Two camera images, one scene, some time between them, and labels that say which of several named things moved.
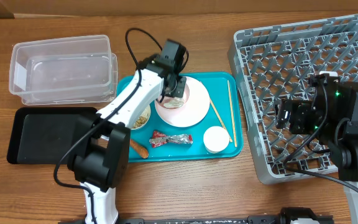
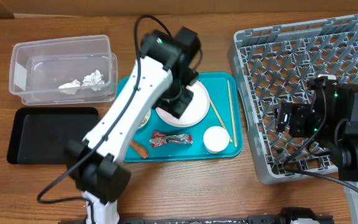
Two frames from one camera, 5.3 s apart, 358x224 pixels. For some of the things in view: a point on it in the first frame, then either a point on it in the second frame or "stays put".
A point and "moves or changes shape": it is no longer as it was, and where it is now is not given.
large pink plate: (196, 110) stays put
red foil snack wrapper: (159, 139) stays put
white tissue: (176, 102) moves or changes shape
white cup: (215, 139) stays put
